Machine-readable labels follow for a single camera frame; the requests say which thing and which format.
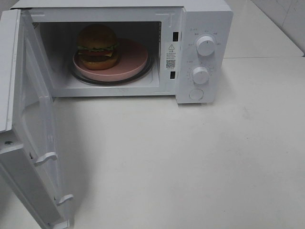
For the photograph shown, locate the round white door button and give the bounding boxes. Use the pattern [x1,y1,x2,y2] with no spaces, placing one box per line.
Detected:
[189,89,204,101]

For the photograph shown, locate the pink round plate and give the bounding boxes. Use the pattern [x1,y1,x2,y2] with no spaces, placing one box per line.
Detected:
[73,39,149,84]

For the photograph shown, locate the burger with lettuce and tomato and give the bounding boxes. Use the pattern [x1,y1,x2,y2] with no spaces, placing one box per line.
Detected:
[77,24,119,70]

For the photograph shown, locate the white microwave door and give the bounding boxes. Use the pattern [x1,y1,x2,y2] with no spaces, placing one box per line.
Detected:
[0,9,73,229]

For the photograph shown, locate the glass microwave turntable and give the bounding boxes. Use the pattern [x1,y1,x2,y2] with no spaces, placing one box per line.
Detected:
[68,57,154,86]

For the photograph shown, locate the lower white timer knob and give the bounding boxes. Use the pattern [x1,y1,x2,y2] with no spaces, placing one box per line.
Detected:
[192,67,210,84]

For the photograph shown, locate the upper white power knob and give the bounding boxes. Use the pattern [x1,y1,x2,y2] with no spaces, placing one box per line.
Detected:
[195,34,216,56]

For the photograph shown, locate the white microwave oven body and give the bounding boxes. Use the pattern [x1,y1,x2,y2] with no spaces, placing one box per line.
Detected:
[10,0,233,104]

